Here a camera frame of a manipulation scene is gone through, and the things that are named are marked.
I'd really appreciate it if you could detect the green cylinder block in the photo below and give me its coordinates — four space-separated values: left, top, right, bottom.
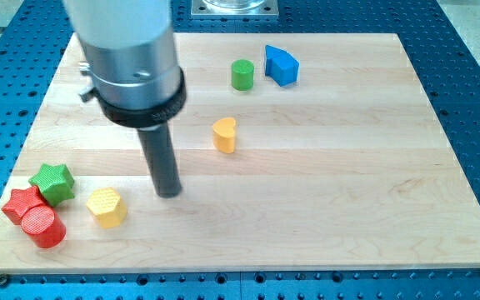
231 59 254 91

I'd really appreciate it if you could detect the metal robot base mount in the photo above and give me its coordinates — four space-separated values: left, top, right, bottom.
191 0 279 19

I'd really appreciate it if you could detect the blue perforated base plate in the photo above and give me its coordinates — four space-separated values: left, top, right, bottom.
0 0 480 299

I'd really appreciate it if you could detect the green star block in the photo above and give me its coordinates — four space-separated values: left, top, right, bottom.
28 163 74 207

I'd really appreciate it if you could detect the red star block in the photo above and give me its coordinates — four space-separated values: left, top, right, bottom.
2 186 47 225

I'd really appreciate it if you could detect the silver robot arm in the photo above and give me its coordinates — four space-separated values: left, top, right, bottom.
63 0 187 128

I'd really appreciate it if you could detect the yellow hexagon block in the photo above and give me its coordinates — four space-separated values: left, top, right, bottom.
86 187 128 228

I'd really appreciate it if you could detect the blue arch-shaped block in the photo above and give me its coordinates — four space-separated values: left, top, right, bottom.
264 45 300 87

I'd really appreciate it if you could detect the red cylinder block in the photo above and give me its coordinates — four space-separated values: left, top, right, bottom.
21 206 66 248

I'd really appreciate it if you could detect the wooden board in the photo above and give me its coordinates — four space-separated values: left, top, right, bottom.
0 33 480 274

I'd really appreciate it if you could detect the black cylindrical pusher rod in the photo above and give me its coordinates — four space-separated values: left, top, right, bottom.
137 123 182 198

